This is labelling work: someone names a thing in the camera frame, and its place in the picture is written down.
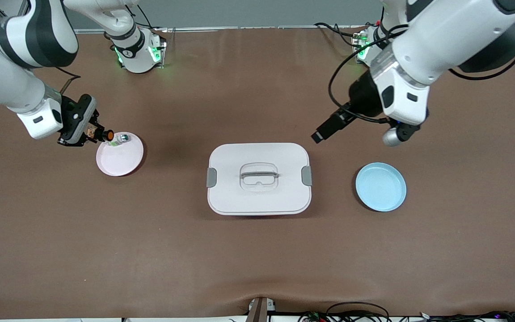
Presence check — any pale pink round plate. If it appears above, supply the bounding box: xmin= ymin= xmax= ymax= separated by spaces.
xmin=96 ymin=132 xmax=144 ymax=177

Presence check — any light blue round plate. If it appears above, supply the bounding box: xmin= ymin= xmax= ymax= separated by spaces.
xmin=355 ymin=162 xmax=407 ymax=212

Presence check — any white lidded storage box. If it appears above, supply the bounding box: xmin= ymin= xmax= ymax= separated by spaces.
xmin=206 ymin=143 xmax=313 ymax=216

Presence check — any brown table mat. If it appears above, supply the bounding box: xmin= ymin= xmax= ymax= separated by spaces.
xmin=0 ymin=28 xmax=515 ymax=320

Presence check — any brown table edge clamp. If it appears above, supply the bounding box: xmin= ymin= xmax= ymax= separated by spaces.
xmin=246 ymin=297 xmax=277 ymax=322

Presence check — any green push button switch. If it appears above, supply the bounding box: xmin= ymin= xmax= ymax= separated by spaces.
xmin=108 ymin=132 xmax=131 ymax=147

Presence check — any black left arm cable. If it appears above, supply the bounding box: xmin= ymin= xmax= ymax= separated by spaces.
xmin=314 ymin=21 xmax=412 ymax=124

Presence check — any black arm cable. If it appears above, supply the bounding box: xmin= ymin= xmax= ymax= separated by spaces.
xmin=314 ymin=21 xmax=412 ymax=124
xmin=54 ymin=66 xmax=82 ymax=95

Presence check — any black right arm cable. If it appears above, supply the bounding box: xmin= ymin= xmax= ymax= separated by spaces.
xmin=54 ymin=66 xmax=82 ymax=95

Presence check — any black cable bundle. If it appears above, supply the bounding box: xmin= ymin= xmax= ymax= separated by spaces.
xmin=418 ymin=310 xmax=515 ymax=322
xmin=298 ymin=301 xmax=392 ymax=322

